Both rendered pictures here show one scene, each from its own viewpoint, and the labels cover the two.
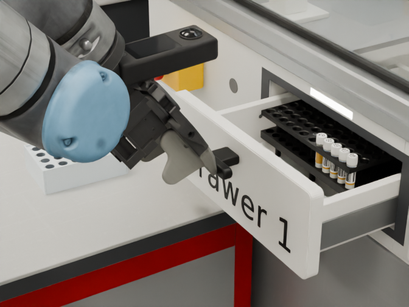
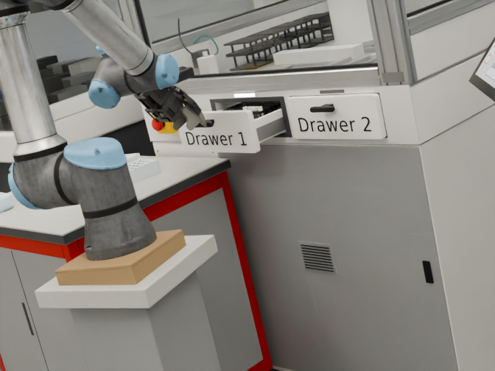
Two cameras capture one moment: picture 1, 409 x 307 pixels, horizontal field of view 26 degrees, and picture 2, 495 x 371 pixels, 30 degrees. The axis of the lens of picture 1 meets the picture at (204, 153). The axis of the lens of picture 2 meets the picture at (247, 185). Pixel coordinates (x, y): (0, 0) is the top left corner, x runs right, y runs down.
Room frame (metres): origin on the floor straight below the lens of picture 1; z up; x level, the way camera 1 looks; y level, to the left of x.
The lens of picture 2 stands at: (-1.49, 0.36, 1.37)
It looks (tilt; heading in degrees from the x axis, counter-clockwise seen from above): 15 degrees down; 349
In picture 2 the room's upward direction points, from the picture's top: 13 degrees counter-clockwise
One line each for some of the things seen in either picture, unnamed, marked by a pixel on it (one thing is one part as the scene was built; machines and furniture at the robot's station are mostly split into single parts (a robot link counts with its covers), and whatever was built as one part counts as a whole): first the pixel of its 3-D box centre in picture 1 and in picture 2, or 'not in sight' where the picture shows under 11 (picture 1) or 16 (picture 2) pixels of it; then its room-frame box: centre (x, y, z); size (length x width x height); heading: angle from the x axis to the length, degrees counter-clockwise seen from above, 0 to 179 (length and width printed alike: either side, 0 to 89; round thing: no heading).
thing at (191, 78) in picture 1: (178, 61); (166, 121); (1.23, 0.04, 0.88); 0.07 x 0.05 x 0.07; 31
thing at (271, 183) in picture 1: (239, 176); (216, 131); (0.89, -0.04, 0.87); 0.29 x 0.02 x 0.11; 31
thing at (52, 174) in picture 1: (75, 159); (133, 171); (1.10, 0.18, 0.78); 0.12 x 0.08 x 0.04; 118
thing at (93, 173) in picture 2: not in sight; (96, 171); (0.40, 0.31, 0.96); 0.13 x 0.12 x 0.14; 49
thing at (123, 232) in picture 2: not in sight; (115, 224); (0.38, 0.30, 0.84); 0.15 x 0.15 x 0.10
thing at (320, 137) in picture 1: (320, 151); not in sight; (0.92, -0.14, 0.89); 0.01 x 0.01 x 0.05
